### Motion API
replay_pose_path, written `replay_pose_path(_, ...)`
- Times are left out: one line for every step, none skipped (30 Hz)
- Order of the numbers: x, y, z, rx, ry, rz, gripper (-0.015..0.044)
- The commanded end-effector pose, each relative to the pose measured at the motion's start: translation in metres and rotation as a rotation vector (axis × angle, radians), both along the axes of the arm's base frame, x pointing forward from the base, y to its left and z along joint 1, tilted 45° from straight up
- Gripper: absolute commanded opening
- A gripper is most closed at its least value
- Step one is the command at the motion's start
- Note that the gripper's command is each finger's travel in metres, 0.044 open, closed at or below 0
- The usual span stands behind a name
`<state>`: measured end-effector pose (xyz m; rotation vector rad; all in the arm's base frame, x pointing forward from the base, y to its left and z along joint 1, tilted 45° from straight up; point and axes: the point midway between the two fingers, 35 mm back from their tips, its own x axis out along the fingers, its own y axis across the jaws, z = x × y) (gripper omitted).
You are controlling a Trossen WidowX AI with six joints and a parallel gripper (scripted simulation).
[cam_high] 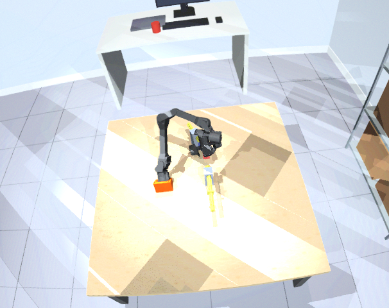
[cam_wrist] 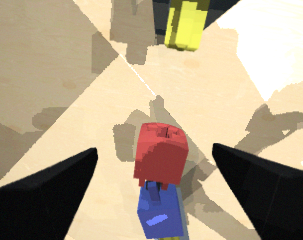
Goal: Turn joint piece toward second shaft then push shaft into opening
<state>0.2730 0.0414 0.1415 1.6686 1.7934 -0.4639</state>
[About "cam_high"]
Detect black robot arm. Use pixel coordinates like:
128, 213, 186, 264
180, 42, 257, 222
154, 108, 222, 182

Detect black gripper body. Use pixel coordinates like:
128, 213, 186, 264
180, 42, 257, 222
189, 140, 222, 155

